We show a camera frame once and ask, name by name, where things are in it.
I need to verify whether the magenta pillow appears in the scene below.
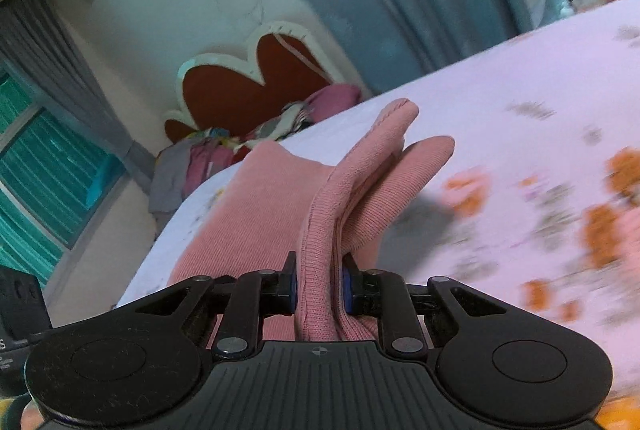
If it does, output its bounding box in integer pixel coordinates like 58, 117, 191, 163
305, 84, 361, 124

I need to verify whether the pile of clothes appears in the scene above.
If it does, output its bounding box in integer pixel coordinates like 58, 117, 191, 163
149, 102, 314, 216

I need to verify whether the green side window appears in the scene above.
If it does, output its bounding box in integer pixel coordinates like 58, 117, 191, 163
1, 71, 125, 285

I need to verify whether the red heart-shaped headboard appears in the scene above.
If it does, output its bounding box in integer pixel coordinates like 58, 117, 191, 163
164, 21, 345, 142

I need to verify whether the grey side curtain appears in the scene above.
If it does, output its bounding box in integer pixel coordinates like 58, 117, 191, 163
1, 0, 154, 193

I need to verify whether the pink knit sweater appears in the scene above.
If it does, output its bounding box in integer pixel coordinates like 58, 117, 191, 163
168, 99, 454, 341

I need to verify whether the pink floral bed sheet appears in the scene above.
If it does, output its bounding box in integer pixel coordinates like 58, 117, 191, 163
122, 0, 639, 429

